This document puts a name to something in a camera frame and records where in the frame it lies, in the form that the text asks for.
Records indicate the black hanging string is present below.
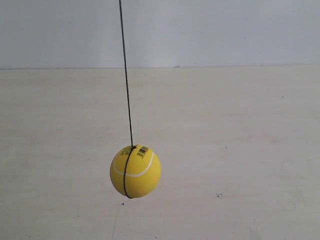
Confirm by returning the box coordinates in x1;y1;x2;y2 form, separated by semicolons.
118;0;138;200

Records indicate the yellow tennis ball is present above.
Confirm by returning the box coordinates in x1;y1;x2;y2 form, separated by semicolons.
109;145;162;199

